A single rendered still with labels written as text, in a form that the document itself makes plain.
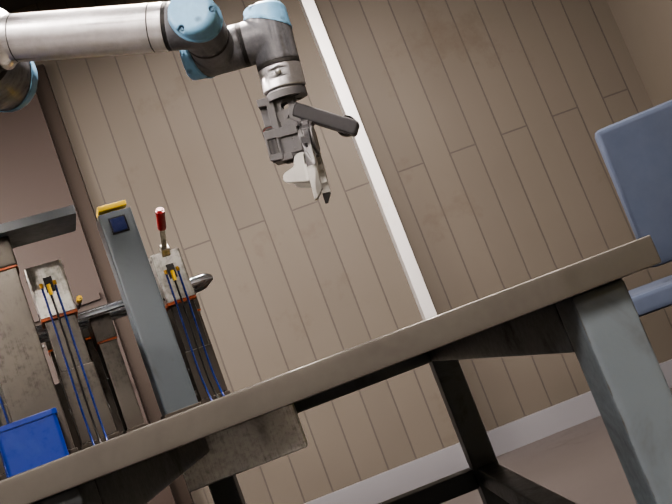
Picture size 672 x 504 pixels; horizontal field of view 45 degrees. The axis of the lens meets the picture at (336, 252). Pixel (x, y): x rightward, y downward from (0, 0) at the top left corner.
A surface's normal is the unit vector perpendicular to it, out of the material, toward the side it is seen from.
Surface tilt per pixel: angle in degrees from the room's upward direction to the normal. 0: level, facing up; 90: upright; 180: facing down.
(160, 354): 90
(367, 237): 90
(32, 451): 90
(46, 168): 90
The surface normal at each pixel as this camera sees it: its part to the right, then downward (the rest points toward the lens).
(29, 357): 0.30, -0.24
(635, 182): -0.21, 0.10
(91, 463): 0.04, -0.14
